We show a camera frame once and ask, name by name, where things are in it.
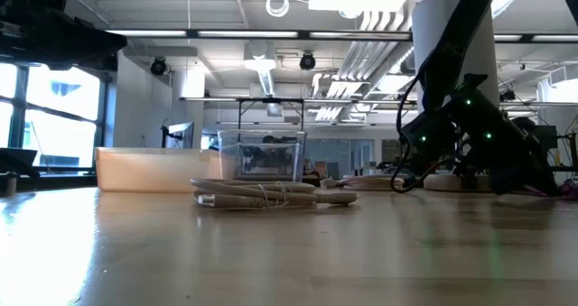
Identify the white coiled ceiling cable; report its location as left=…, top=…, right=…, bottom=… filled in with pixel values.
left=265, top=0, right=291, bottom=19

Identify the clear plastic bin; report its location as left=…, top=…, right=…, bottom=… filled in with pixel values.
left=217, top=129, right=309, bottom=183

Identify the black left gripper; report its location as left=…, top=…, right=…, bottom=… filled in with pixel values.
left=0, top=17, right=128, bottom=71

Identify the computer monitor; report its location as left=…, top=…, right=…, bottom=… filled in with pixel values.
left=161, top=121, right=196, bottom=151

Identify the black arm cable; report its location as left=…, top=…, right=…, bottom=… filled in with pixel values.
left=389, top=69, right=455, bottom=195

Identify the orange translucent plastic bin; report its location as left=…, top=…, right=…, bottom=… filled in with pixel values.
left=95, top=146, right=223, bottom=194

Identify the large window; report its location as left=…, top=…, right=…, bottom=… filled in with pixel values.
left=0, top=61, right=108, bottom=170

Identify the black metal stand frame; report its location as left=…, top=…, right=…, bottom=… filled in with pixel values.
left=236, top=97, right=305, bottom=132

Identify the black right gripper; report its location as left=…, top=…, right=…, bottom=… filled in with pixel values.
left=451, top=74, right=562, bottom=198

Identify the long ceiling light strip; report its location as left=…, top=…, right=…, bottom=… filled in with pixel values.
left=104, top=28, right=413, bottom=41

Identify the beige USB cable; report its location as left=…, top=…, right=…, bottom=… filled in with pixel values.
left=189, top=177, right=359, bottom=210

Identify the white shade wooden base lamp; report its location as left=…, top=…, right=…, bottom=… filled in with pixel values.
left=411, top=0, right=500, bottom=193

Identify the black round ceiling spotlight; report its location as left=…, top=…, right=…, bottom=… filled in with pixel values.
left=298, top=51, right=317, bottom=72
left=149, top=56, right=168, bottom=77

